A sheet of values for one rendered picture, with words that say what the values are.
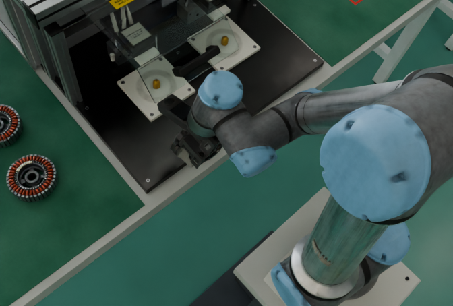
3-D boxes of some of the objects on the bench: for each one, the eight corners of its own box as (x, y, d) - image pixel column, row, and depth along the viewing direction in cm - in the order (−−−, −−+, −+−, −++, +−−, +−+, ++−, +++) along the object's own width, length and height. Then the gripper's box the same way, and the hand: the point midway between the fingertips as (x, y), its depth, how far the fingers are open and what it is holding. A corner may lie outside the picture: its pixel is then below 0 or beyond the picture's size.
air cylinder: (141, 52, 140) (139, 40, 135) (118, 66, 137) (116, 54, 132) (129, 41, 141) (128, 28, 136) (107, 54, 138) (105, 41, 133)
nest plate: (259, 50, 144) (260, 47, 143) (220, 75, 139) (221, 73, 138) (226, 17, 149) (226, 14, 148) (187, 41, 143) (187, 38, 142)
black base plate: (322, 66, 147) (324, 61, 145) (146, 194, 123) (146, 191, 121) (218, -30, 161) (219, -35, 159) (42, 69, 136) (40, 63, 134)
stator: (67, 185, 121) (64, 178, 118) (25, 211, 117) (21, 206, 114) (42, 151, 125) (39, 145, 121) (1, 176, 121) (-4, 170, 117)
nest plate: (195, 92, 135) (195, 89, 134) (151, 122, 130) (150, 120, 128) (161, 56, 140) (161, 54, 139) (116, 83, 134) (116, 81, 133)
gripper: (205, 152, 99) (185, 185, 118) (236, 128, 103) (212, 164, 122) (176, 120, 100) (161, 158, 119) (209, 98, 105) (189, 137, 123)
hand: (180, 150), depth 120 cm, fingers closed
